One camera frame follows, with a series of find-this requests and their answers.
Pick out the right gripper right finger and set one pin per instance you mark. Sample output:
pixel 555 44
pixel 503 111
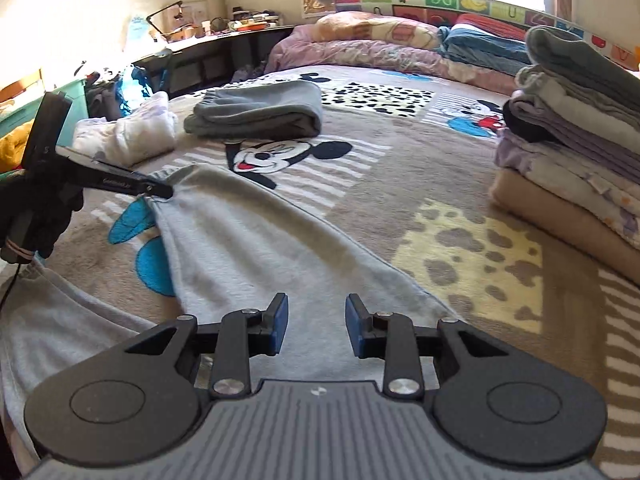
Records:
pixel 389 337

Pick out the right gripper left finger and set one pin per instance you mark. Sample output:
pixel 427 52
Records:
pixel 240 336

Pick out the light grey sweatpants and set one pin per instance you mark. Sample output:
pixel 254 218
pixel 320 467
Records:
pixel 220 243

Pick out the black gloved left hand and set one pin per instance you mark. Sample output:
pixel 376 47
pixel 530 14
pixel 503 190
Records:
pixel 35 211

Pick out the yellow folded garment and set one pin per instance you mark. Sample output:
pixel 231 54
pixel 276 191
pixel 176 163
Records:
pixel 12 146

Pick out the teal storage box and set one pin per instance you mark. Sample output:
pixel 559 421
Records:
pixel 74 91

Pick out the cream floral folded quilt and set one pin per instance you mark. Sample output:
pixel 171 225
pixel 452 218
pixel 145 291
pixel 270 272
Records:
pixel 147 132

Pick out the Mickey Mouse fleece blanket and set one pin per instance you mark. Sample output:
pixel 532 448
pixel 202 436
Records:
pixel 394 169

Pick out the black low desk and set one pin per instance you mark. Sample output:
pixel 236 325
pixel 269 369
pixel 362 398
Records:
pixel 196 64

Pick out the tan folded blanket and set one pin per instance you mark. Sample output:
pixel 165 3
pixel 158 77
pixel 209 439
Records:
pixel 567 222

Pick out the dark grey folded pants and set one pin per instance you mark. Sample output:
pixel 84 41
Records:
pixel 284 110

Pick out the lavender folded garment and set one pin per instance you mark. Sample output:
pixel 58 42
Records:
pixel 536 123

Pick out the floral folded sheet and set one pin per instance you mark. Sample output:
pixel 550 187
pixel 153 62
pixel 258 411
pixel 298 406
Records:
pixel 611 198

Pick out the purple floral quilt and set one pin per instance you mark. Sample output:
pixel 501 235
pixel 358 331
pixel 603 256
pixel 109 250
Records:
pixel 300 49

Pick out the blue folded blanket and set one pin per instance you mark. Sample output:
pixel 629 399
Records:
pixel 470 45

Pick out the grey-green folded garment top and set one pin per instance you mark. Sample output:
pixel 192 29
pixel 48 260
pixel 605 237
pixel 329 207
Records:
pixel 565 54

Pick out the colourful alphabet play mat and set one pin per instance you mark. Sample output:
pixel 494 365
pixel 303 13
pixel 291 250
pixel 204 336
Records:
pixel 447 12

